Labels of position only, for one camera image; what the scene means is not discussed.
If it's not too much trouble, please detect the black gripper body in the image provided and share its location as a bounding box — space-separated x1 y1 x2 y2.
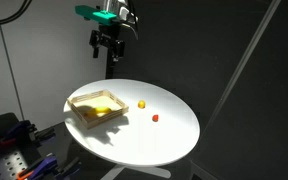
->
89 22 125 56

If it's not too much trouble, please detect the yellow toy banana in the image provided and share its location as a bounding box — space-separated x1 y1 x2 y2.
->
84 105 113 119

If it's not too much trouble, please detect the white table base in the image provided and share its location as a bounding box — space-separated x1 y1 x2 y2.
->
100 164 172 180

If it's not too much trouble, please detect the blue clamp with black jaws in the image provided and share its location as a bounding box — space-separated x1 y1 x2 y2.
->
0 119 57 146

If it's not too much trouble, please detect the dark blue black clamp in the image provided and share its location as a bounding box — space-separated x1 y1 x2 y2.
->
55 156 84 179

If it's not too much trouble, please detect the blue clamp with orange handle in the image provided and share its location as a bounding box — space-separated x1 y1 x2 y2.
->
16 153 60 180

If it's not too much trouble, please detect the white camera module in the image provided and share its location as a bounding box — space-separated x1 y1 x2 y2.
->
118 5 139 24

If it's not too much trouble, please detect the round white table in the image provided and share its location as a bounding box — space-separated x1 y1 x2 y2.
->
62 78 201 167

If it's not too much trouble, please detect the perforated metal board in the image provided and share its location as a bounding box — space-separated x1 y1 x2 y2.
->
0 149 30 180

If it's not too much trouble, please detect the shallow wooden slatted box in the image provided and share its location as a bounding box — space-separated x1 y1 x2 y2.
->
66 88 130 130

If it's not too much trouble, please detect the teal camera mount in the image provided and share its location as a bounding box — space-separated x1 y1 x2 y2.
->
75 4 119 26

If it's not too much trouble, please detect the thick black cable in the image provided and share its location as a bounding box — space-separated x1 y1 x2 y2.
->
0 0 34 27

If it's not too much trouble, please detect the small yellow-orange toy fruit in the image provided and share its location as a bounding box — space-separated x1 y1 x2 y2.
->
137 99 147 110

